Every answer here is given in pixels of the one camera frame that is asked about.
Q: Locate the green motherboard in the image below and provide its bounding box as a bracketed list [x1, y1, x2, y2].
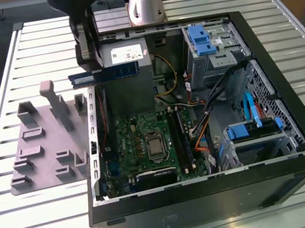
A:
[94, 102, 211, 198]

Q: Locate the black graphics card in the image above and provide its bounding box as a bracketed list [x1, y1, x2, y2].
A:
[134, 165, 179, 190]

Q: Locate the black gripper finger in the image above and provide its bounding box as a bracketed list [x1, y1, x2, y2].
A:
[83, 12, 105, 71]

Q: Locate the blue RAM stick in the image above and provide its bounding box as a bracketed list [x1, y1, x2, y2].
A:
[67, 61, 142, 91]

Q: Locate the orange wire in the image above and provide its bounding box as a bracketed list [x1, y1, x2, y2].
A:
[192, 132, 215, 154]

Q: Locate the grey parts rack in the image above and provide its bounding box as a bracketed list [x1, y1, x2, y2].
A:
[0, 73, 102, 197]

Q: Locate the yellow wire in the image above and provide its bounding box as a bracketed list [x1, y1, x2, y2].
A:
[148, 51, 181, 98]

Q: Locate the blue plastic drive latch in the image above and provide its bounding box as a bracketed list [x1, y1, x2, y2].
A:
[188, 22, 216, 58]

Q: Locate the silver CPU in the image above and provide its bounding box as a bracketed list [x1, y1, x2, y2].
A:
[146, 136, 166, 158]

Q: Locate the black cable bundle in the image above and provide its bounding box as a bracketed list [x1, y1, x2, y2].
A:
[179, 59, 263, 140]

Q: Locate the hard disk in blue carrier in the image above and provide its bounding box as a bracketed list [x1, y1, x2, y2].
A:
[226, 115, 285, 144]

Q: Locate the silver bracket with camera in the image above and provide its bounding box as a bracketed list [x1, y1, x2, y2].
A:
[69, 21, 94, 68]

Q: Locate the grey power supply unit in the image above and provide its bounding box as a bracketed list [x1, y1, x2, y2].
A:
[90, 36, 161, 122]

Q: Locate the black RAM slot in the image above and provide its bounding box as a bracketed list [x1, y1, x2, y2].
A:
[166, 109, 188, 175]

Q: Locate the black PC case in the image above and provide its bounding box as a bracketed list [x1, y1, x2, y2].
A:
[57, 0, 305, 228]

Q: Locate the CPU socket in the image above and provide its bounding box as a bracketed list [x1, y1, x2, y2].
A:
[140, 128, 173, 167]

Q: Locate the metal disk bay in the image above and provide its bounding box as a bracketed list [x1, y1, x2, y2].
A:
[215, 113, 305, 172]
[180, 16, 256, 91]

